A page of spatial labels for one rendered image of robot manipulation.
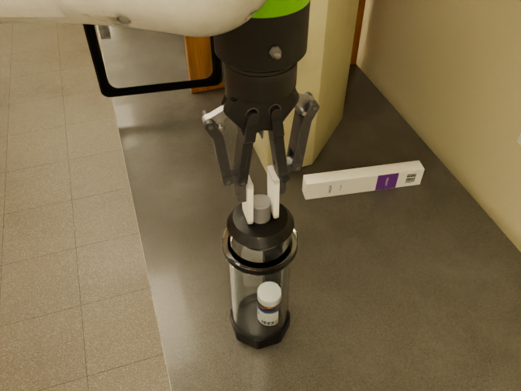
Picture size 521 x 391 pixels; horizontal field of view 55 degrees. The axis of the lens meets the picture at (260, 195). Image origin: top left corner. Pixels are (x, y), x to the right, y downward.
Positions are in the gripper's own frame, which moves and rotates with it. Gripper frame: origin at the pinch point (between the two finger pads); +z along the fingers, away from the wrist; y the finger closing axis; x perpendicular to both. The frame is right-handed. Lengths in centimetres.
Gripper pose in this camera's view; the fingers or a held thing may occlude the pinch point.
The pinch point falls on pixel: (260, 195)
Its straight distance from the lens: 64.4
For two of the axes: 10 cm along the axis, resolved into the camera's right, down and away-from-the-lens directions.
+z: 0.0, 7.0, 7.1
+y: -9.6, 2.0, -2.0
